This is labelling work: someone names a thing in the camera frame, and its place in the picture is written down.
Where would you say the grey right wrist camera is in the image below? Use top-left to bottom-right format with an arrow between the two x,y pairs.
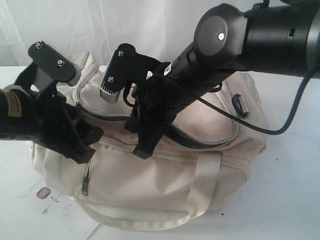
99,43 -> 161,104

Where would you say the white paper sheet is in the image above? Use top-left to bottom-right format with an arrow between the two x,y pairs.
38,200 -> 100,240

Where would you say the white paper hang tag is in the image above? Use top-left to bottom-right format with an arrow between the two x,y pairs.
18,179 -> 75,214

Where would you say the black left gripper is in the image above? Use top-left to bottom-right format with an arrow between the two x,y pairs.
33,83 -> 104,164

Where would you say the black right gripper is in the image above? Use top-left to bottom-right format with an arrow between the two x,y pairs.
124,59 -> 218,160

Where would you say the cream fabric duffel bag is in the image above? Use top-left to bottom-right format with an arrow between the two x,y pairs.
30,51 -> 267,231

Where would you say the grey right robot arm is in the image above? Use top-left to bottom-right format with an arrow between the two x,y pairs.
125,0 -> 320,159

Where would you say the white backdrop curtain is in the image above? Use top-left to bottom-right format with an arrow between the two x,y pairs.
0,0 -> 320,68

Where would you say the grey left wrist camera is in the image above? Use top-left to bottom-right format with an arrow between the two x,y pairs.
14,40 -> 81,92

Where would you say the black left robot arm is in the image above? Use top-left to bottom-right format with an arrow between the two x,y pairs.
0,85 -> 104,164

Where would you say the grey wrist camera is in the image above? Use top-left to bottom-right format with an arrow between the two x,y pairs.
14,40 -> 81,92
99,43 -> 161,104

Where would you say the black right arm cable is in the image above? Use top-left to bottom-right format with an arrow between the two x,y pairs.
194,74 -> 312,136

